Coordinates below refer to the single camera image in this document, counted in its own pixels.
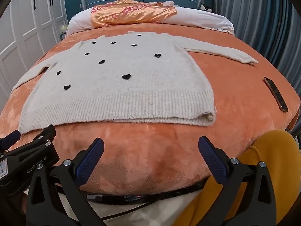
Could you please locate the black cable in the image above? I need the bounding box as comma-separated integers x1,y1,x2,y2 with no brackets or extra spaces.
87,184,205,206

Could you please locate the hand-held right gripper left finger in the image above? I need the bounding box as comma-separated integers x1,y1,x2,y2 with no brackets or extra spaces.
25,137,105,226

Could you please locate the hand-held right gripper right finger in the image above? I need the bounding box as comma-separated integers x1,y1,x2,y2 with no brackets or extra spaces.
198,136,277,226

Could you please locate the orange satin floral cloth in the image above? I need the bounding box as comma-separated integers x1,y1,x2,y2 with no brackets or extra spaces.
90,0,177,27

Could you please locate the orange plush blanket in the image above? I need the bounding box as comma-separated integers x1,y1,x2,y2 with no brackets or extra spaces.
0,22,299,193

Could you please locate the grey curtain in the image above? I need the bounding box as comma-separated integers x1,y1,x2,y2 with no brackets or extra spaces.
213,0,301,95

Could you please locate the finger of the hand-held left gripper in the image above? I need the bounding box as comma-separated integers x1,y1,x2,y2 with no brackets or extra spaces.
0,129,20,152
33,124,56,145

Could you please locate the black smartphone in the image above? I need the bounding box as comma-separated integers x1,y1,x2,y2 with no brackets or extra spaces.
263,76,288,112

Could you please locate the white wardrobe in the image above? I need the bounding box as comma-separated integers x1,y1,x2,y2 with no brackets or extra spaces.
0,0,68,95

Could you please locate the bedside table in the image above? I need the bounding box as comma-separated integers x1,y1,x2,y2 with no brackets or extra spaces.
59,24,69,41

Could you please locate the cream sweater with black hearts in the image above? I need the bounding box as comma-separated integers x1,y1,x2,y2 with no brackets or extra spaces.
11,31,259,134

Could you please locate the cream cloth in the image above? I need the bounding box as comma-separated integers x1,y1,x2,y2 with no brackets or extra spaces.
56,186,203,226

